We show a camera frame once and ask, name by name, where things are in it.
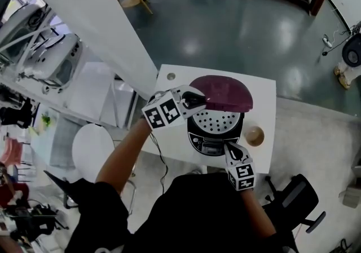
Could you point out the white metal shelving rack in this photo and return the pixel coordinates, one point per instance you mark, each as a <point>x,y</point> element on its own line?
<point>50,63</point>

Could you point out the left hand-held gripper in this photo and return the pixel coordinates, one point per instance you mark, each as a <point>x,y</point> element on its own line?
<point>163,111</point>

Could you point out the person's black shirt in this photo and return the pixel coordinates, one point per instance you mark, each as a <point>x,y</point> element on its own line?
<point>197,218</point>

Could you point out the white square column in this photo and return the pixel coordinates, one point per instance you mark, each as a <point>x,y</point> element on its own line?
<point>93,21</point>

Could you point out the black office chair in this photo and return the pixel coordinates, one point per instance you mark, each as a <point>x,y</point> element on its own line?
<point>296,198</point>

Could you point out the grey storage box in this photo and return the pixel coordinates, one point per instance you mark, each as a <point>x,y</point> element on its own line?
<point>351,198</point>

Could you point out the small wooden bowl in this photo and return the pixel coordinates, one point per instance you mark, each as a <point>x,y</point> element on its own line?
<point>254,136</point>

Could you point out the person's left forearm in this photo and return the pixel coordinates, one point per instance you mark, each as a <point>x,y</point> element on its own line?
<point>121,159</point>

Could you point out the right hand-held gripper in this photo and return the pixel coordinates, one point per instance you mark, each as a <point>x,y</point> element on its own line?
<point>244,175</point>

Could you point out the standing floor fan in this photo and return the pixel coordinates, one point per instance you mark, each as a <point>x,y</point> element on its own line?
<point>351,54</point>

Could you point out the white perforated steamer tray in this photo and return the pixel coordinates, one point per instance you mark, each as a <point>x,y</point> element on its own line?
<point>217,123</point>

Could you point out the person's right forearm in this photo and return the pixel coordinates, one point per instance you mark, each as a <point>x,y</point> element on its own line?
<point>258,212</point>

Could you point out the white power strip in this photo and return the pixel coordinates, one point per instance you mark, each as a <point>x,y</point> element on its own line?
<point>327,42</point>

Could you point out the pink chair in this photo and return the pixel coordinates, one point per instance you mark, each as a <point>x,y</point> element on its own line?
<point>12,150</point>

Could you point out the black mesh chair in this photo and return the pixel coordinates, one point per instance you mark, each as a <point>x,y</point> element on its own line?
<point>73,190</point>

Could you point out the white square table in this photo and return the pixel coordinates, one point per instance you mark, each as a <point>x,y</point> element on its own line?
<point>262,99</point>

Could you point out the small green plant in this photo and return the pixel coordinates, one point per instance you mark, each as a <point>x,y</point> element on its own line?
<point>46,120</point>

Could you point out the round white side table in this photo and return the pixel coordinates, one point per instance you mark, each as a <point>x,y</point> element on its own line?
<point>93,150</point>

